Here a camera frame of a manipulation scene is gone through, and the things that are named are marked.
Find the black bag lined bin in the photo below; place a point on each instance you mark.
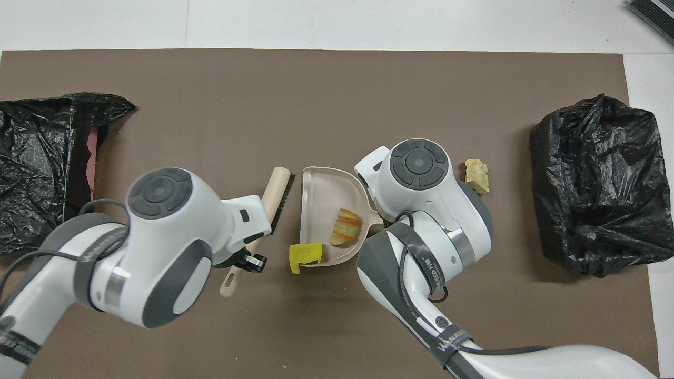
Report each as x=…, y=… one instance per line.
x=600, y=184

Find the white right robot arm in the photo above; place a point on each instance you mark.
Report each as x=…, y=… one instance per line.
x=421, y=173

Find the beige plastic dustpan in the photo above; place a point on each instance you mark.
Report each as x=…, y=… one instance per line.
x=321, y=205

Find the dark ribbed panel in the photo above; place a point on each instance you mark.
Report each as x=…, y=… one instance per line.
x=655, y=16

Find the beige hand brush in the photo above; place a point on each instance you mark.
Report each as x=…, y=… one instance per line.
x=276, y=192

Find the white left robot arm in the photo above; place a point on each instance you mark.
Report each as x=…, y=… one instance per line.
x=158, y=252

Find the notched yellow sponge piece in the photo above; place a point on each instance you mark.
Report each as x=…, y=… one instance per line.
x=305, y=254

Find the pale sponge piece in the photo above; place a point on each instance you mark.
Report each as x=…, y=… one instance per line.
x=477, y=176

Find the pink bin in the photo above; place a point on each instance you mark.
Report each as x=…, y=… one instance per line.
x=92, y=152

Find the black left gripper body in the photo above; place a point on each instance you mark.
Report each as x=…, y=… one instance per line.
x=255, y=238

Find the black bag over pink bin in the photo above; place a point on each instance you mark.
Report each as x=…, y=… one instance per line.
x=37, y=158

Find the brown table mat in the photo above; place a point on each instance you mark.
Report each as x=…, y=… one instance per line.
x=316, y=105

